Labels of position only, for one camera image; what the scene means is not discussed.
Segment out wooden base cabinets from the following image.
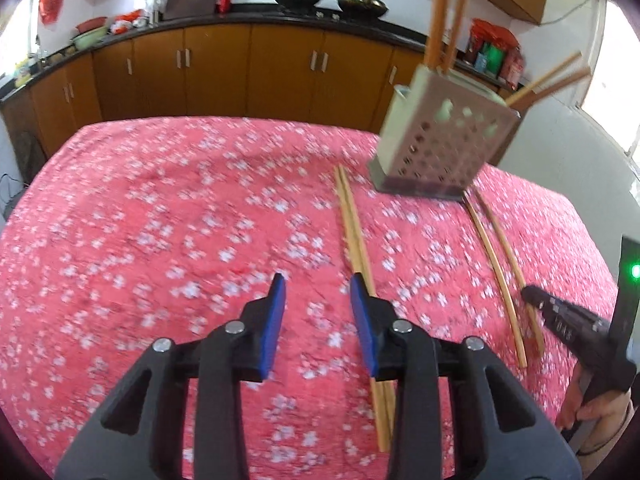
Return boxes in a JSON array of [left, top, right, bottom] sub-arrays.
[[0, 22, 501, 161]]

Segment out black kitchen countertop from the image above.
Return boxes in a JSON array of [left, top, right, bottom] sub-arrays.
[[0, 2, 531, 106]]

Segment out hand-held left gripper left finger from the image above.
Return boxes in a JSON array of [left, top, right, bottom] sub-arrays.
[[54, 273, 287, 480]]

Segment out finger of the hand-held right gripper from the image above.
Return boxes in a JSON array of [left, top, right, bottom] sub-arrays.
[[521, 285, 556, 324]]

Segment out dark wooden cutting board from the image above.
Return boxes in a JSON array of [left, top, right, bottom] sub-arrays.
[[164, 0, 222, 21]]

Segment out green bottle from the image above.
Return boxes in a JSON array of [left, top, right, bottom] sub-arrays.
[[482, 42, 506, 73]]

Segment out window with white frame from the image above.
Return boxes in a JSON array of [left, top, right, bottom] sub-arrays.
[[0, 0, 38, 81], [577, 0, 640, 161]]

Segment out black gas stove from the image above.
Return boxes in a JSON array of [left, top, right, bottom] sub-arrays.
[[280, 6, 386, 23]]

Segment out red floral tablecloth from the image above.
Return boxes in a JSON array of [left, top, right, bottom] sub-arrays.
[[0, 116, 621, 480]]

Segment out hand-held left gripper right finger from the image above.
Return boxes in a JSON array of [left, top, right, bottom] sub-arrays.
[[349, 273, 583, 480]]

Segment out crumpled red plastic bag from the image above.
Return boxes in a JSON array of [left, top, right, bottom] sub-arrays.
[[471, 17, 521, 48]]

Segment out red seasoning carton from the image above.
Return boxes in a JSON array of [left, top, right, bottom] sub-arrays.
[[500, 47, 526, 92]]

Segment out red and white plastic bag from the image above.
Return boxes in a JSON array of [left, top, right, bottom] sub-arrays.
[[110, 10, 148, 35]]

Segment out person's right hand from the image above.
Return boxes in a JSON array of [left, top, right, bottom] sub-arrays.
[[555, 362, 635, 457]]

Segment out perforated green chopstick holder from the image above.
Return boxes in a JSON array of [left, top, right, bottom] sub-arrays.
[[369, 66, 521, 203]]

